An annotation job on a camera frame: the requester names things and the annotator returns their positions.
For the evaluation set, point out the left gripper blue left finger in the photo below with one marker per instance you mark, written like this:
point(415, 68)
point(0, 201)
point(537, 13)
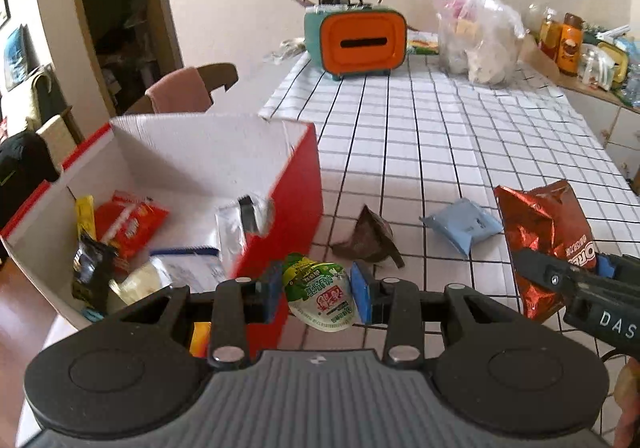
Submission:
point(245, 319)

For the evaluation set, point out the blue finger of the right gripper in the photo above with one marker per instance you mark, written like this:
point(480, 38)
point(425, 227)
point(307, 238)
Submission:
point(559, 276)
point(616, 266)

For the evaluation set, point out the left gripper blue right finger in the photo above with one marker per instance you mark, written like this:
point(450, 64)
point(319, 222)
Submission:
point(396, 304)

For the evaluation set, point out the white blue snack packet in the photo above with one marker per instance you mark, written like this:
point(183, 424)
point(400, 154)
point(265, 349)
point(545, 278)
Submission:
point(198, 268)

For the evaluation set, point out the dark brown snack wrapper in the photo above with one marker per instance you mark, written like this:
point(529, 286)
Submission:
point(371, 241)

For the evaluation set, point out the red Oreo snack bag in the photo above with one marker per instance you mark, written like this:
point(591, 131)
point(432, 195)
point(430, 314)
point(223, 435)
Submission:
point(550, 220)

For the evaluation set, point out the green jelly cup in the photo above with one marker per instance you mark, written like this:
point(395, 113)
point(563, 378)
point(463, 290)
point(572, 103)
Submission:
point(318, 293)

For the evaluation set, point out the silver foil packet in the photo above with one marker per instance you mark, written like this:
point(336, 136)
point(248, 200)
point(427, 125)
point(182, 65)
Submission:
point(237, 222)

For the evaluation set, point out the light blue snack packet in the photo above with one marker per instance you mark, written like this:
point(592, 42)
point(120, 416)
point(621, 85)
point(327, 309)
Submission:
point(463, 224)

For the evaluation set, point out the yellow stick snack packet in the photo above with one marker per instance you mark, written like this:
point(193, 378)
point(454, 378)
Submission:
point(84, 211)

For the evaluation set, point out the black snack packet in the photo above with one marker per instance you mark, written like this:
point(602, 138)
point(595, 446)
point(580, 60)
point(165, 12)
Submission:
point(94, 267)

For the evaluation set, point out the white green snack packet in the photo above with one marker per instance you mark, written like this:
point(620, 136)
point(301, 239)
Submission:
point(139, 284)

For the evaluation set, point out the red snack packet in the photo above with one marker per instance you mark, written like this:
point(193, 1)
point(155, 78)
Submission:
point(127, 223)

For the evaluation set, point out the white checkered tablecloth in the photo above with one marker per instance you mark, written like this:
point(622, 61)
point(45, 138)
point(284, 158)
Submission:
point(409, 143)

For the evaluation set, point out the white side cabinet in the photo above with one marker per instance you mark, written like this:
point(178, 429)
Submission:
point(615, 125)

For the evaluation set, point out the red white cardboard box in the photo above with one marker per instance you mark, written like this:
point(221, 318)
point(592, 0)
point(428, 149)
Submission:
point(192, 165)

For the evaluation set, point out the orange jar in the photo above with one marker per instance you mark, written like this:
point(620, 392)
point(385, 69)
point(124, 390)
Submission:
point(568, 56)

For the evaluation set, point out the wooden chair with pink cloth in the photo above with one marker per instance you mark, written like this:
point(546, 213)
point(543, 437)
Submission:
point(216, 76)

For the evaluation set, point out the pink cloth on chair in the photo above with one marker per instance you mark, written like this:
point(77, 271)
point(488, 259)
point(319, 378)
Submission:
point(181, 91)

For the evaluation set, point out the sofa with clothes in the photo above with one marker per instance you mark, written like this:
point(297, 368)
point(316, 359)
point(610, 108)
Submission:
point(38, 132)

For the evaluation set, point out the teal orange desk organizer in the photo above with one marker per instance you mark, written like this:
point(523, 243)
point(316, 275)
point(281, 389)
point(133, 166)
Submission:
point(355, 40)

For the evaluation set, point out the clear plastic bag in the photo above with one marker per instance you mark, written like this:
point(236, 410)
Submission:
point(480, 39)

